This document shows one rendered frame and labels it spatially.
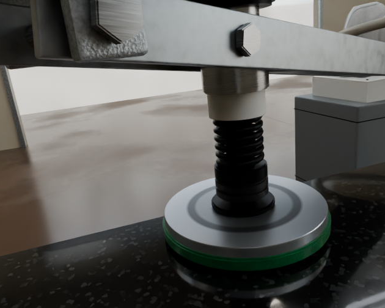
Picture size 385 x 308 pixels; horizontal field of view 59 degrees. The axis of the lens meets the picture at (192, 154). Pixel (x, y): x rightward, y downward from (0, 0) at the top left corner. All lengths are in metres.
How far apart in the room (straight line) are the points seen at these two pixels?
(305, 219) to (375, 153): 1.07
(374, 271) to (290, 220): 0.10
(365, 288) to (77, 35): 0.33
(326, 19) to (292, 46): 6.09
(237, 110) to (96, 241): 0.26
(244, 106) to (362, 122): 1.03
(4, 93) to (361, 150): 4.55
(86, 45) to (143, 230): 0.33
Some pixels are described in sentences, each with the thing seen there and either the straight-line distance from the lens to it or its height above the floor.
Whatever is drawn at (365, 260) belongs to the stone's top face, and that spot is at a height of 0.82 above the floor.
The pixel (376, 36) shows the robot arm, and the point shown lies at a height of 1.03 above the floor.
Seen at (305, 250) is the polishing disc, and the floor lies 0.84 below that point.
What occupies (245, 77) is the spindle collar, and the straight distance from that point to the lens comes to 0.38.
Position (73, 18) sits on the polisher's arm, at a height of 1.08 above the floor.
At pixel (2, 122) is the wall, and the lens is 5.25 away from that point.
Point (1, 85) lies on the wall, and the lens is 5.19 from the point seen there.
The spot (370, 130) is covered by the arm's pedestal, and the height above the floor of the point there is 0.70.
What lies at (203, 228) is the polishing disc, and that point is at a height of 0.86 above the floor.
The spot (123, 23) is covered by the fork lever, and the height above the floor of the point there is 1.08.
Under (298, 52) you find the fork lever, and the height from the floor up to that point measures 1.04.
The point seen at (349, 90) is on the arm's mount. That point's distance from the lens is 1.47.
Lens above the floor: 1.06
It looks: 17 degrees down
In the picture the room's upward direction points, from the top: 6 degrees counter-clockwise
